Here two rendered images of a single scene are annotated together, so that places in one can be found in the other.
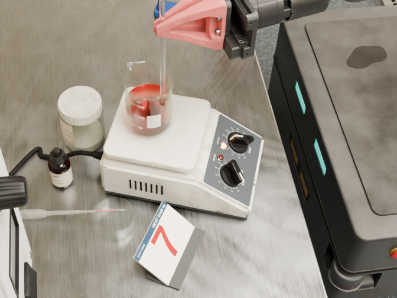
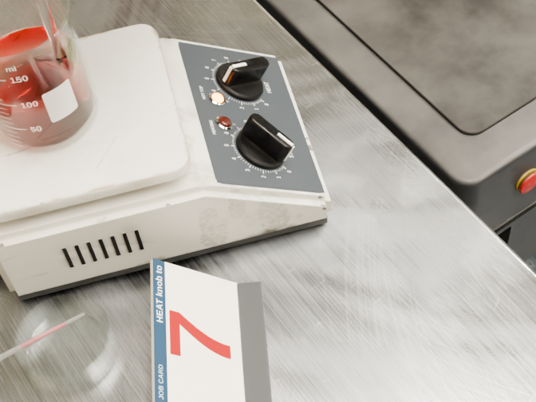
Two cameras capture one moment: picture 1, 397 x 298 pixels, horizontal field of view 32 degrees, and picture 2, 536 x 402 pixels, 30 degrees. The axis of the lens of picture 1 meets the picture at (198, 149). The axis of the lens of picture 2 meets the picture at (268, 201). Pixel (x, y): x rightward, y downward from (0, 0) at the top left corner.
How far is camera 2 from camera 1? 31 cm
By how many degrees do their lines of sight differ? 10
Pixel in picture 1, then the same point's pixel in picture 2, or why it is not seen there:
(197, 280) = (297, 384)
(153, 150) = (87, 164)
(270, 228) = (380, 217)
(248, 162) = (277, 111)
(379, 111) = not seen: outside the picture
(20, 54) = not seen: outside the picture
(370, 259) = (490, 211)
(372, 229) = (477, 160)
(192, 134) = (148, 99)
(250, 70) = not seen: outside the picture
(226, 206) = (281, 211)
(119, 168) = (30, 236)
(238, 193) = (292, 175)
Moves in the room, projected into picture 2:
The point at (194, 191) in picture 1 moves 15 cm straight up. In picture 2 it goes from (207, 211) to (167, 25)
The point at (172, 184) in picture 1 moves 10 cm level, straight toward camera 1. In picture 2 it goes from (155, 217) to (230, 357)
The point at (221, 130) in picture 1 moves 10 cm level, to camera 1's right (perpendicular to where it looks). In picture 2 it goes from (199, 72) to (344, 20)
